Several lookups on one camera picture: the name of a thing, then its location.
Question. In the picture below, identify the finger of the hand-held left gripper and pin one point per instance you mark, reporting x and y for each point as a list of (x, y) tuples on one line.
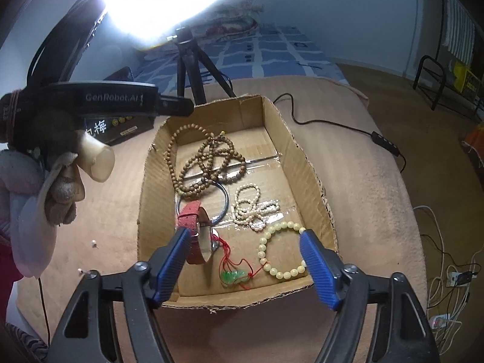
[(176, 106)]

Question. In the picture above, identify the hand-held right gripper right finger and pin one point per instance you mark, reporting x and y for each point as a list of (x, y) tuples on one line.
[(321, 268)]

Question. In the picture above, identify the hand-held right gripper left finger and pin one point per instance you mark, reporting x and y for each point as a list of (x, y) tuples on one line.
[(172, 264)]

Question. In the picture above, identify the thin metal bangle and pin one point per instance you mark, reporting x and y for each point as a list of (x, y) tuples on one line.
[(226, 201)]

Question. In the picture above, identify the cardboard box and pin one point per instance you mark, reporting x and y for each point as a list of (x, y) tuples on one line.
[(264, 147)]

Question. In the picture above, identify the person's left forearm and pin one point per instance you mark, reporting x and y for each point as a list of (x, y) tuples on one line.
[(30, 242)]

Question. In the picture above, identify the person's left hand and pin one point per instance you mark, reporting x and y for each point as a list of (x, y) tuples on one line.
[(64, 193)]

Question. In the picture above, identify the black snack bag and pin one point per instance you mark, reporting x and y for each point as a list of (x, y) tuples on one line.
[(113, 128)]

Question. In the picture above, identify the black tripod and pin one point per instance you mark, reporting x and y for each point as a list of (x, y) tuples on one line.
[(187, 56)]

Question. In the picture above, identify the rolled patterned blanket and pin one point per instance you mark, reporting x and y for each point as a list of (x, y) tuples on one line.
[(234, 24)]

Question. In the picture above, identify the blue patterned bed sheet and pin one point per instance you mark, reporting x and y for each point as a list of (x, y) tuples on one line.
[(272, 53)]

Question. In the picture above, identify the white power strip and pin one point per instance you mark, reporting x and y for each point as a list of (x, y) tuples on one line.
[(459, 278)]

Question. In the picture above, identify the dark striped cloth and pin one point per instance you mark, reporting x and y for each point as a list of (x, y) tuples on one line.
[(26, 344)]

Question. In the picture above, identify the orange cloth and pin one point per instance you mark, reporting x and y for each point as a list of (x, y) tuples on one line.
[(476, 136)]

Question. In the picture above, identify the black metal floor rack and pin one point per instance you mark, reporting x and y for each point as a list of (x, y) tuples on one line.
[(418, 72)]

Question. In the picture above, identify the yellow box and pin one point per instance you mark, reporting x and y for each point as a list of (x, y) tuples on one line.
[(467, 77)]

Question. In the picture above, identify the striped towel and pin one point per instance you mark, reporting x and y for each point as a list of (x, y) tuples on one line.
[(459, 30)]

